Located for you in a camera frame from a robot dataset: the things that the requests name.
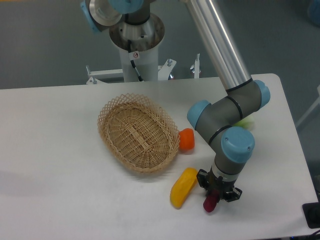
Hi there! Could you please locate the black device at table edge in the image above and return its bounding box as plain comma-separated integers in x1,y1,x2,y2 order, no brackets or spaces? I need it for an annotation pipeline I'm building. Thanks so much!
302,202,320,229

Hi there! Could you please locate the woven wicker basket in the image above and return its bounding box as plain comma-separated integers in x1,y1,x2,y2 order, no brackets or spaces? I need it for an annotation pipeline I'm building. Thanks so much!
97,93,180,174

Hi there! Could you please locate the black cable on pedestal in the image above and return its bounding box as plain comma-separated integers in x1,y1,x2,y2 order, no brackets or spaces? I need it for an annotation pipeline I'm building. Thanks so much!
127,39,146,82

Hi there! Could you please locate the green toy bok choy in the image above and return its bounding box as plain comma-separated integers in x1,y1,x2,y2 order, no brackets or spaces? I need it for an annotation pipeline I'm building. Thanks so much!
233,115,255,131

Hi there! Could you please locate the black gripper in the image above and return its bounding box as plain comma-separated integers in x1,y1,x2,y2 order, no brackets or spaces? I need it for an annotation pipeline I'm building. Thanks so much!
196,169,243,202

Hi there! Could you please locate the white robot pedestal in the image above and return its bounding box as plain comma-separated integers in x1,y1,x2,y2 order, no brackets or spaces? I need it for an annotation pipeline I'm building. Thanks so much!
109,13,165,82

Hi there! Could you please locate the white metal base frame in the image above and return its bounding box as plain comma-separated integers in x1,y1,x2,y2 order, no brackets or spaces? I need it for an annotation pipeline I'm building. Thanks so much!
85,53,202,85

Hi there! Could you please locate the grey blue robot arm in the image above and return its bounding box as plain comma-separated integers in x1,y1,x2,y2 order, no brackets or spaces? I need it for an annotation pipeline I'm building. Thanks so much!
80,0,271,202

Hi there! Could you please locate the orange toy pepper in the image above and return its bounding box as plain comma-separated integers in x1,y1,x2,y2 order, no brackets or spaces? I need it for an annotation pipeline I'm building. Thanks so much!
179,128,195,151

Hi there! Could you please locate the yellow toy mango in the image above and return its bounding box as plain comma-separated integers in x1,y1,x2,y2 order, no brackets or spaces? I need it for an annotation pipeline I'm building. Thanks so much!
169,167,198,209

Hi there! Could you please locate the purple toy sweet potato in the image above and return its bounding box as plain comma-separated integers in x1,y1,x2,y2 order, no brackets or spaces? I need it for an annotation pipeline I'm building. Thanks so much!
203,191,220,213

